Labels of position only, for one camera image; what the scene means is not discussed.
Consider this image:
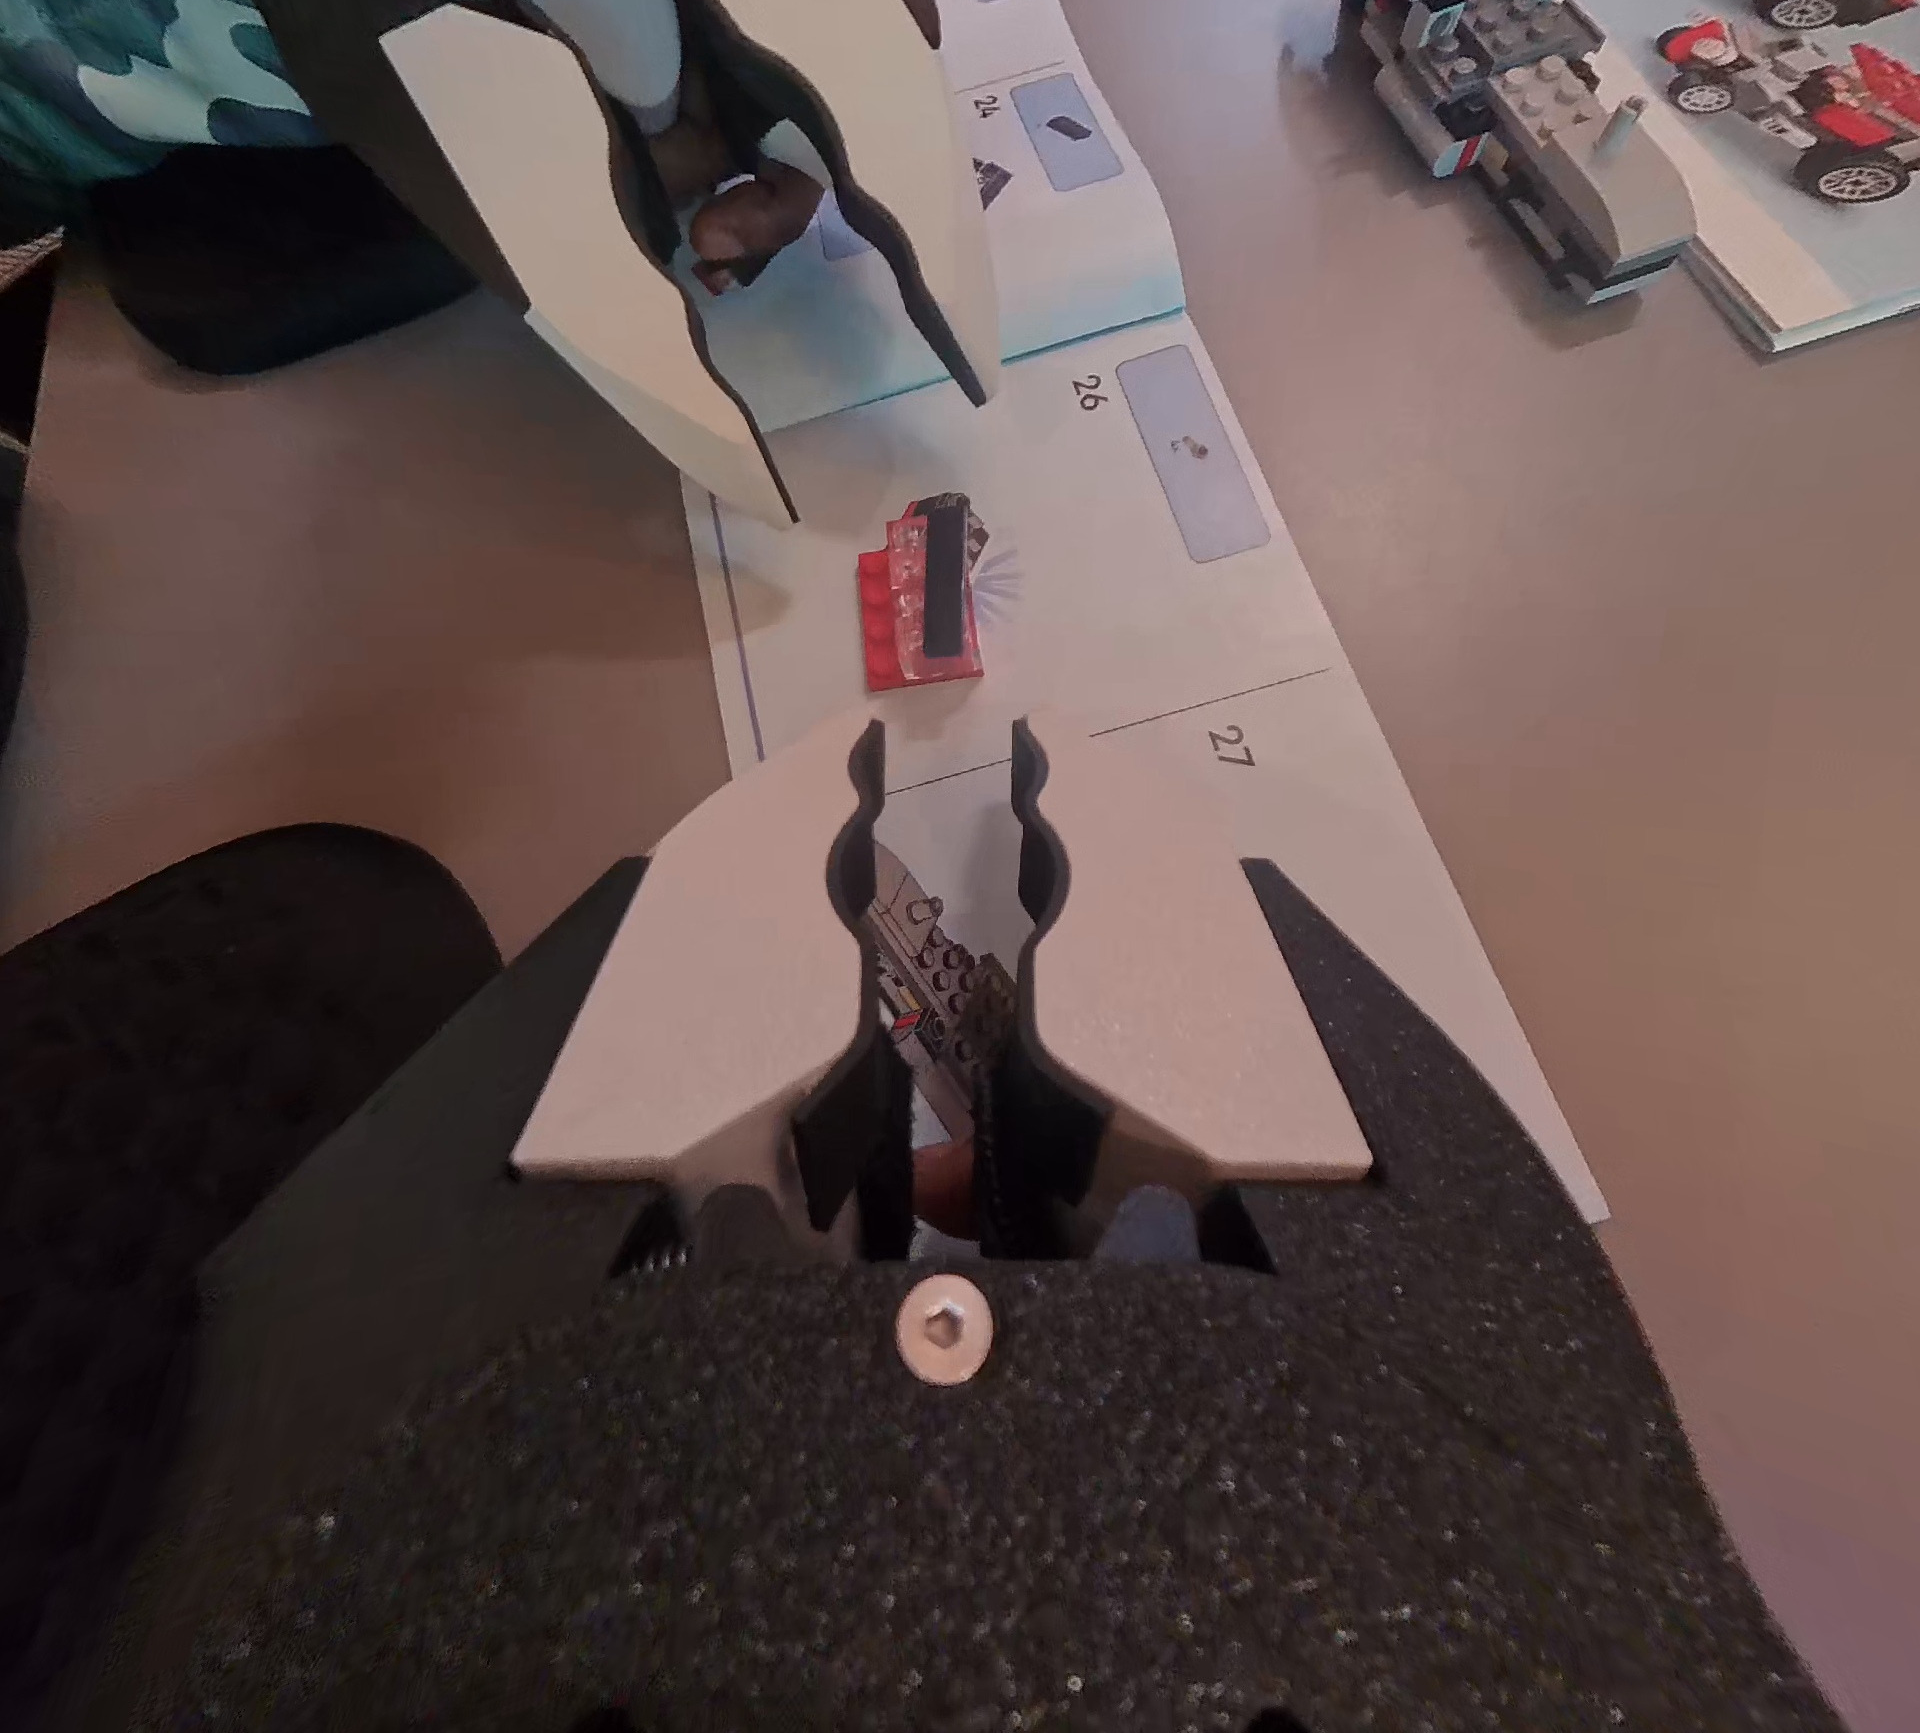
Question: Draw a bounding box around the teal camouflage clothing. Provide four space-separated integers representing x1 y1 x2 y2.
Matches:
0 0 324 192

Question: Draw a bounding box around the grey toy brick car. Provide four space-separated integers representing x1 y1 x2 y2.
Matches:
1305 0 1701 309

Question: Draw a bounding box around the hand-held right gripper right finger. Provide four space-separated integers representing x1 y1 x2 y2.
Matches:
1013 711 1379 1218

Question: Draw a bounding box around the toy car picture booklet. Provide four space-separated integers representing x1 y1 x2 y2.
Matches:
1629 0 1920 355

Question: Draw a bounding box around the grey desk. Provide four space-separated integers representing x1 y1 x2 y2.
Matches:
0 0 1920 1733

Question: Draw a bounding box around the small black toy brick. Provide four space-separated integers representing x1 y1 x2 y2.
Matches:
922 501 972 659

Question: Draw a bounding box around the person's left hand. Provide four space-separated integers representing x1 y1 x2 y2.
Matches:
683 166 835 298

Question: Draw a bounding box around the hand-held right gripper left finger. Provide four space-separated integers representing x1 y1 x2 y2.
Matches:
508 718 891 1239

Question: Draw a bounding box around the red toy brick assembly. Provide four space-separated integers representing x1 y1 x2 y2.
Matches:
855 489 987 695

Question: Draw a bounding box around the open instruction booklet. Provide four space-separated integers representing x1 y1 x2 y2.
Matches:
678 0 1615 1228

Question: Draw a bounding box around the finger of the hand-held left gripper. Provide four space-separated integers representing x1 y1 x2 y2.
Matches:
690 0 1003 413
376 0 805 530

